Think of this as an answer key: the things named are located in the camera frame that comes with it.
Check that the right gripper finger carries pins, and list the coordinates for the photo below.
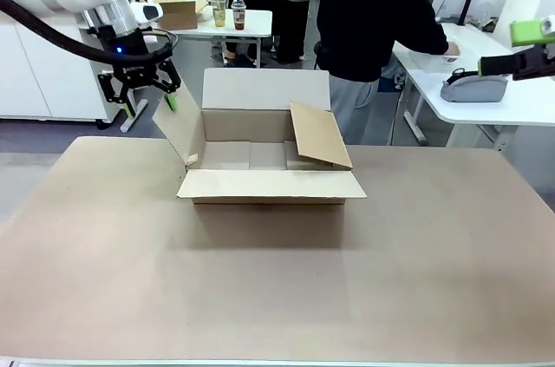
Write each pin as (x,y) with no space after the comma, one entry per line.
(525,33)
(503,65)

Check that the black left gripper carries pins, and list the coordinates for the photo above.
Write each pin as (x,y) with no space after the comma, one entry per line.
(130,65)

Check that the brown cardboard box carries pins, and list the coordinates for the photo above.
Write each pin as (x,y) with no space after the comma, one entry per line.
(269,187)

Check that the person's right forearm black sleeve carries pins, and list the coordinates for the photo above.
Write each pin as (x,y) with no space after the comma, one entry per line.
(422,42)

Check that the small open cardboard box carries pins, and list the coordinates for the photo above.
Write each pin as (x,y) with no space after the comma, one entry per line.
(180,15)

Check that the person's right hand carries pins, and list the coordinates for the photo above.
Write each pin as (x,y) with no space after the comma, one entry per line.
(452,49)

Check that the grey zipper pouch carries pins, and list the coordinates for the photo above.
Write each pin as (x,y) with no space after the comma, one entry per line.
(474,89)

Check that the white cabinet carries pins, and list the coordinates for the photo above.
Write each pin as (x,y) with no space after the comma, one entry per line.
(39,80)

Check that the plastic cup green drink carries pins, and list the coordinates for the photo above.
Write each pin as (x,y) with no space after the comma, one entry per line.
(219,13)

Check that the plastic cup dark drink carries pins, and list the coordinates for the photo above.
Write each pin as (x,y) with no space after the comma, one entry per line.
(238,15)

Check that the small white background table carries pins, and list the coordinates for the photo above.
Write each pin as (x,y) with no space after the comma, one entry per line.
(256,22)

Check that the person in black sweater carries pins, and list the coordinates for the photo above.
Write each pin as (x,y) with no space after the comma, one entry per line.
(368,15)

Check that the bystander in grey coat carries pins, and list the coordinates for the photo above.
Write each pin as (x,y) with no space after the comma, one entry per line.
(295,2)

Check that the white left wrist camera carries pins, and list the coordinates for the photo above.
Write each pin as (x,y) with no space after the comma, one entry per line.
(146,12)

